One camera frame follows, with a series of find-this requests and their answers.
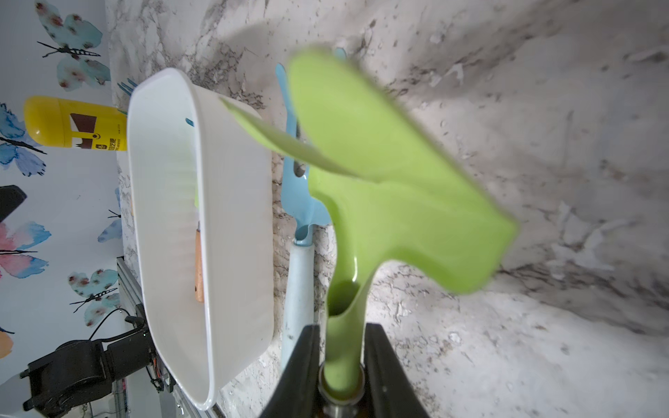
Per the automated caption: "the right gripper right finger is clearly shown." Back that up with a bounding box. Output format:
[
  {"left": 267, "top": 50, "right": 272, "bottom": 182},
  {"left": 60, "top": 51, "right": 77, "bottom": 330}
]
[{"left": 364, "top": 323, "right": 429, "bottom": 418}]

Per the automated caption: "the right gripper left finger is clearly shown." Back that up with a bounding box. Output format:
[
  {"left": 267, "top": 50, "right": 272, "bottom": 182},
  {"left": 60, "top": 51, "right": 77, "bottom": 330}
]
[{"left": 260, "top": 325, "right": 320, "bottom": 418}]

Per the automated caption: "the light blue fork pale handle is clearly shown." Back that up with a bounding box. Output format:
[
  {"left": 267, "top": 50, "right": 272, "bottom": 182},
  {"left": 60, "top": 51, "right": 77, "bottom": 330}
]
[{"left": 274, "top": 46, "right": 348, "bottom": 372}]

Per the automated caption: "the green fork wooden handle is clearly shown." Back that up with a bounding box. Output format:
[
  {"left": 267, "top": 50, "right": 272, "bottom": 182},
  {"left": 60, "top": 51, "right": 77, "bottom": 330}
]
[{"left": 194, "top": 187, "right": 206, "bottom": 304}]

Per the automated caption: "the green shovel wooden handle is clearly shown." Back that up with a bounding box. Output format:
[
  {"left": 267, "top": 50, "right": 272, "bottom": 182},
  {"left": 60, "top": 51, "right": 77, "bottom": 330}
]
[{"left": 232, "top": 48, "right": 518, "bottom": 401}]

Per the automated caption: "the white storage box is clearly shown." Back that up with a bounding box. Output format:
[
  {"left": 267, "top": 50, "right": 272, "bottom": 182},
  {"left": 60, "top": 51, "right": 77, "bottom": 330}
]
[{"left": 127, "top": 68, "right": 275, "bottom": 410}]

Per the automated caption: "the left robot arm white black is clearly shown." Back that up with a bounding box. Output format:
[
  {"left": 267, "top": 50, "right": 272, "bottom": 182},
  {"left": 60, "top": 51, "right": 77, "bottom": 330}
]
[{"left": 19, "top": 304, "right": 158, "bottom": 417}]

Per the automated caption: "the yellow bottle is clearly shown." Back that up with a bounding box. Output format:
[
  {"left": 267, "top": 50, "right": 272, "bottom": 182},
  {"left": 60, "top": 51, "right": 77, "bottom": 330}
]
[{"left": 24, "top": 96, "right": 127, "bottom": 152}]

